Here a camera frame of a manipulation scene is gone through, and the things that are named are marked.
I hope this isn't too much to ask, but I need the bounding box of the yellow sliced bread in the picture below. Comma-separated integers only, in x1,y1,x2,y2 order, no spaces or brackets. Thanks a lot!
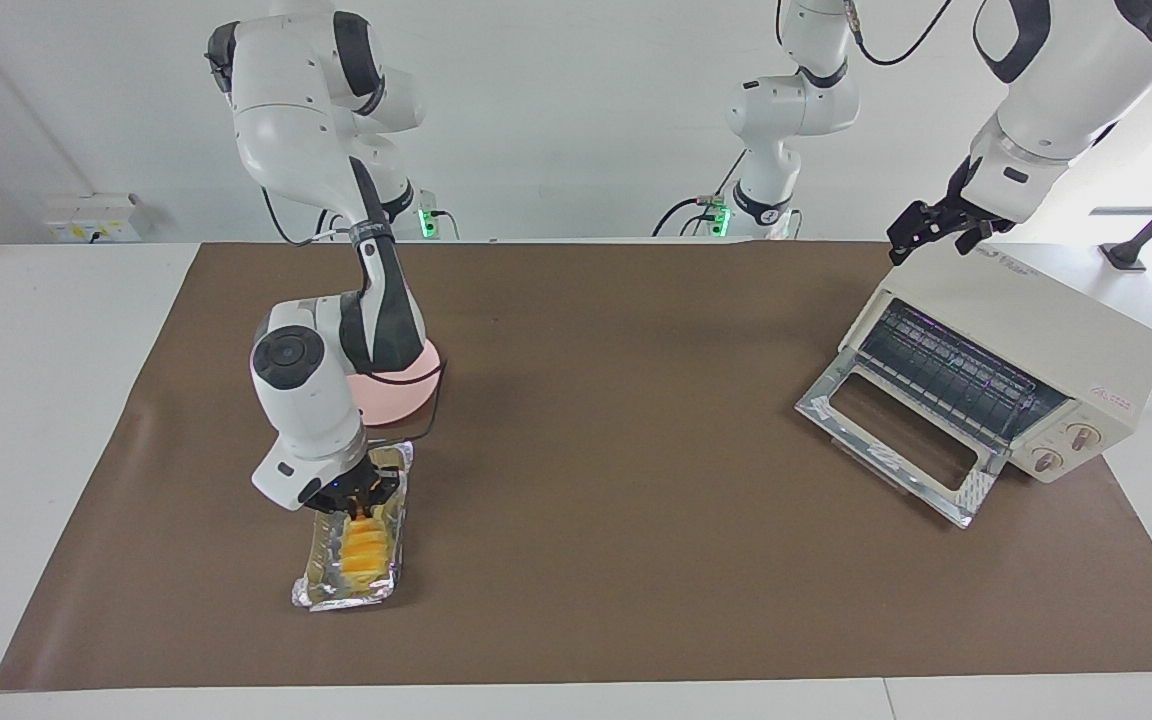
336,508,393,593

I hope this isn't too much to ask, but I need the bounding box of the aluminium foil tray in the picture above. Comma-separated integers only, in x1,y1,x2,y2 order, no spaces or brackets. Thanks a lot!
291,440,416,613

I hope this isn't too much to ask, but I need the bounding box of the cream toaster oven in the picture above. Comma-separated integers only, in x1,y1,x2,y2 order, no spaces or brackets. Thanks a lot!
839,240,1152,487

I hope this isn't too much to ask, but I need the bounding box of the metal oven rack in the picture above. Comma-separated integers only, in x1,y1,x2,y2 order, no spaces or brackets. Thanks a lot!
856,298,1069,447

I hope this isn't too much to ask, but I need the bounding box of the glass oven door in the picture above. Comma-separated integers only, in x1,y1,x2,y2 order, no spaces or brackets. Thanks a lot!
794,368,1013,530

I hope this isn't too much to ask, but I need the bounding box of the pink round plate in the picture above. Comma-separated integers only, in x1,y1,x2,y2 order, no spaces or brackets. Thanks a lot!
344,338,445,427

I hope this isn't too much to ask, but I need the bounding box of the brown table mat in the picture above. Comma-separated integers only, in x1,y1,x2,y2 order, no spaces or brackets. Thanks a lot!
0,240,1152,692

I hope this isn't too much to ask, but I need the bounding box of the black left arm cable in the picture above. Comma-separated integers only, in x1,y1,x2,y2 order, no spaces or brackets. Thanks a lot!
841,0,959,68

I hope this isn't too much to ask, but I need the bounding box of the black base cable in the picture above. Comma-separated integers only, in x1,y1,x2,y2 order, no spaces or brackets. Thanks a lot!
650,150,749,238

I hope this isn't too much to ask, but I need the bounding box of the white wall socket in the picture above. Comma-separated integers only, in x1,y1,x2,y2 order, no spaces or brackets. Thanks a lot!
44,193,143,244

